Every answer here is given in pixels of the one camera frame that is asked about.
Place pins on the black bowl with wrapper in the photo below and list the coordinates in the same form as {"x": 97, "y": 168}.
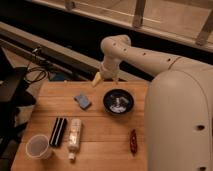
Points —
{"x": 118, "y": 102}

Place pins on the black chair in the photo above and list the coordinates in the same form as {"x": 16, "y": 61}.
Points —
{"x": 13, "y": 95}

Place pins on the black rectangular box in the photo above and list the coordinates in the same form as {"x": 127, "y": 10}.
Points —
{"x": 58, "y": 132}

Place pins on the blue sponge block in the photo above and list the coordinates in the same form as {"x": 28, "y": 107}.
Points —
{"x": 83, "y": 101}

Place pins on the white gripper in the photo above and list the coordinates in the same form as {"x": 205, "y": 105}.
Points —
{"x": 106, "y": 72}

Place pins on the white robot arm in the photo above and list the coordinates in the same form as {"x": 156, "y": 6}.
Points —
{"x": 178, "y": 110}

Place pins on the clear plastic cup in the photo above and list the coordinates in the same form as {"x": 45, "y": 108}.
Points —
{"x": 37, "y": 147}

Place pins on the white plastic bottle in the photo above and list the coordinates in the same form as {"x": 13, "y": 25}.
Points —
{"x": 74, "y": 138}

